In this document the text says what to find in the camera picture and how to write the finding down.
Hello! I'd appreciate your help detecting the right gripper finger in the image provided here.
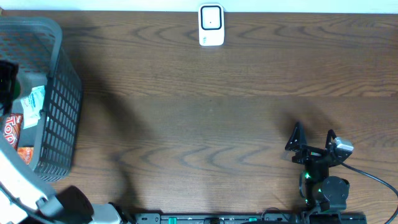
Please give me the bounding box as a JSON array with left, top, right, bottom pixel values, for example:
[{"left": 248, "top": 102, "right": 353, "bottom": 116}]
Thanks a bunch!
[
  {"left": 285, "top": 122, "right": 307, "bottom": 152},
  {"left": 325, "top": 129, "right": 336, "bottom": 149}
]

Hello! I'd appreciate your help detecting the teal toilet tissue pack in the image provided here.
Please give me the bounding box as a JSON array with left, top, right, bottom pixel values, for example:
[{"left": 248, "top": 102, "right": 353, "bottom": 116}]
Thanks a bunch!
[{"left": 21, "top": 85, "right": 45, "bottom": 129}]

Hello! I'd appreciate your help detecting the red chocolate bar wrapper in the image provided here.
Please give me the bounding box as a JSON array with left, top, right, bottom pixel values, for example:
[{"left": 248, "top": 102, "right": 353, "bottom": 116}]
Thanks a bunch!
[{"left": 3, "top": 113, "right": 23, "bottom": 150}]

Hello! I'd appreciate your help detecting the small orange snack box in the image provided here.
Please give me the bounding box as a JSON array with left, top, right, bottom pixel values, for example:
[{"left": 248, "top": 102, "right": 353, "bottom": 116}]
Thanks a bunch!
[{"left": 17, "top": 147, "right": 34, "bottom": 165}]

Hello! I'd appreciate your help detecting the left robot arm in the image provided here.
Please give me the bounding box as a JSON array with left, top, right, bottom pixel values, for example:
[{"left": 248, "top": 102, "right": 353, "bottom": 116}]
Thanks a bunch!
[{"left": 1, "top": 60, "right": 136, "bottom": 223}]

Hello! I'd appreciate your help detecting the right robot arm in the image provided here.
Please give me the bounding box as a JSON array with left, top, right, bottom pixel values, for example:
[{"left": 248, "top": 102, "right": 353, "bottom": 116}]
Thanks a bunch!
[{"left": 285, "top": 122, "right": 354, "bottom": 223}]

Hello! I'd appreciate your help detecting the grey plastic mesh basket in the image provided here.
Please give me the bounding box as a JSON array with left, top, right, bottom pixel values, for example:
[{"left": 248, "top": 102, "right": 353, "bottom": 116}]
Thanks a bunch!
[{"left": 1, "top": 16, "right": 83, "bottom": 182}]

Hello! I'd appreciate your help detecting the right black cable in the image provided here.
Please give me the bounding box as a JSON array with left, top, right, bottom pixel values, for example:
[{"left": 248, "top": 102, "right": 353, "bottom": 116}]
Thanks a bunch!
[{"left": 340, "top": 161, "right": 398, "bottom": 224}]

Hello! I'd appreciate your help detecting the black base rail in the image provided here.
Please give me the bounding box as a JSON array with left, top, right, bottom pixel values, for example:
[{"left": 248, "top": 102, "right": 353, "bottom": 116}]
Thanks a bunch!
[{"left": 131, "top": 211, "right": 367, "bottom": 224}]

